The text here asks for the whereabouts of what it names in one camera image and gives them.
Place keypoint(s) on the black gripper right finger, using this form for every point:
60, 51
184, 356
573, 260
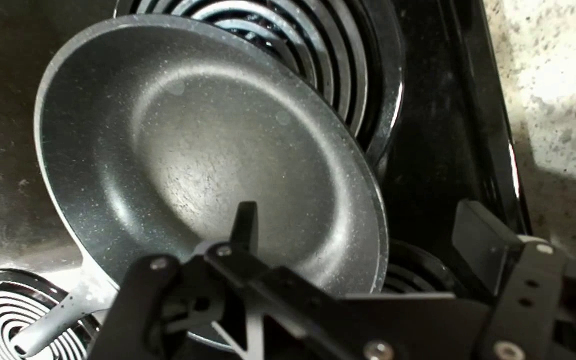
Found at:
531, 285

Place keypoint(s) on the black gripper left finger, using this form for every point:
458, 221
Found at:
227, 305

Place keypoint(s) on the black frying pan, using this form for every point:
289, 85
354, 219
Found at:
151, 130

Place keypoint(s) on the black electric stove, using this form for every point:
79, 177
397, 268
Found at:
413, 81

